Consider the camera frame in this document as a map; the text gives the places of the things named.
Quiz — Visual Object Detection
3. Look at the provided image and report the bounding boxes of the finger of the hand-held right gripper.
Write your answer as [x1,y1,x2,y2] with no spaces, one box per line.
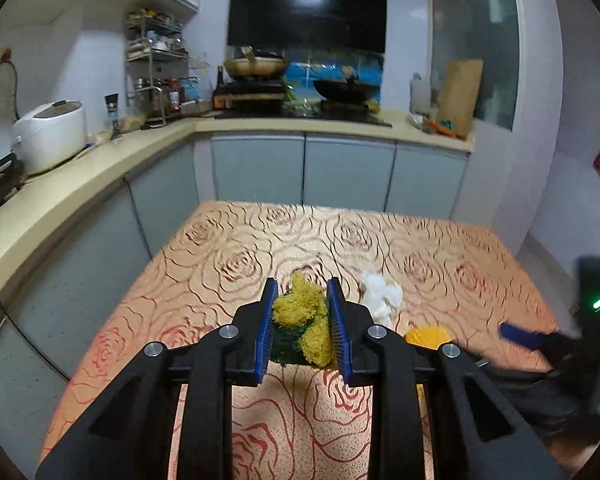
[499,321,551,354]

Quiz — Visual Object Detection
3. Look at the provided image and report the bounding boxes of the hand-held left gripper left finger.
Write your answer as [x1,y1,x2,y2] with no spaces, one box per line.
[36,278,279,480]

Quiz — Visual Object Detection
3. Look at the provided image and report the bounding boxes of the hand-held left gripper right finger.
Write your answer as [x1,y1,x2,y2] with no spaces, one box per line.
[326,277,566,480]

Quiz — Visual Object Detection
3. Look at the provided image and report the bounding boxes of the yellow green scouring sponge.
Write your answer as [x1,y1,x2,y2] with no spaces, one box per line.
[271,272,337,370]

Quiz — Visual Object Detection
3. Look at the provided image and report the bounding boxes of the white tissue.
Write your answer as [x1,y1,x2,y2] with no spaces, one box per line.
[361,269,404,324]

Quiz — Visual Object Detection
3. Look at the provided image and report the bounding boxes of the yellow foam fruit net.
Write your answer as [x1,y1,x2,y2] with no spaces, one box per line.
[404,324,452,349]

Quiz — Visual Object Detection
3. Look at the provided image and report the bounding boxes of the rose patterned tablecloth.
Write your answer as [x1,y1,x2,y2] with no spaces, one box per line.
[37,201,567,480]

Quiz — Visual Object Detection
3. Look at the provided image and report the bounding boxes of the grey base cabinets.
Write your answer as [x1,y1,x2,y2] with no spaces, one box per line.
[0,132,470,443]

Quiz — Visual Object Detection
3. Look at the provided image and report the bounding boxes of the black gas cooktop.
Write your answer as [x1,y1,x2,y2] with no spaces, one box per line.
[213,101,394,127]

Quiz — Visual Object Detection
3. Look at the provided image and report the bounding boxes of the orange kitchen tool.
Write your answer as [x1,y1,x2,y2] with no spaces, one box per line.
[424,119,462,137]

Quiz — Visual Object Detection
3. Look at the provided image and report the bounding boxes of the beige kitchen countertop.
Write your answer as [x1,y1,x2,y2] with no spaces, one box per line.
[0,109,476,307]

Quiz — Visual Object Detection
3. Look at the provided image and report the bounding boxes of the black wok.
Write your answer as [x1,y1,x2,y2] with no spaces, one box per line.
[312,65,383,102]

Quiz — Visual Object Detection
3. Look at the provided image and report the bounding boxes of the wooden cutting board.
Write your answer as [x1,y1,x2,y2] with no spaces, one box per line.
[437,58,485,140]

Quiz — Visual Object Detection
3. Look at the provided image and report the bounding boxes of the white plastic jug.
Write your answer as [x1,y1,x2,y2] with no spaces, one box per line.
[410,72,434,116]

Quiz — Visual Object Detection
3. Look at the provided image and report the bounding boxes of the black seasoning grinder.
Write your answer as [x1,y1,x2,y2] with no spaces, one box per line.
[103,92,122,139]

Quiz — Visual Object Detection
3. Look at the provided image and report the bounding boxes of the gold frying pan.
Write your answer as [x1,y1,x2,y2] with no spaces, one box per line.
[223,46,291,80]

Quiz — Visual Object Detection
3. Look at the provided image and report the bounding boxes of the metal spice rack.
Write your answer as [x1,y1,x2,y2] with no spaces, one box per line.
[125,9,189,127]

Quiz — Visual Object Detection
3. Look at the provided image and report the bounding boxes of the white rice cooker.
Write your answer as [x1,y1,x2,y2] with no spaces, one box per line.
[11,100,88,175]

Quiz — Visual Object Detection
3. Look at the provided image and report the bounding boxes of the frosted glass window panel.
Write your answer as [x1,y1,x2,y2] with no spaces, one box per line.
[429,0,522,132]

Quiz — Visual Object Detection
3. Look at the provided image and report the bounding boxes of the black glass range hood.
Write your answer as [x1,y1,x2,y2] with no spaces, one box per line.
[226,0,387,54]

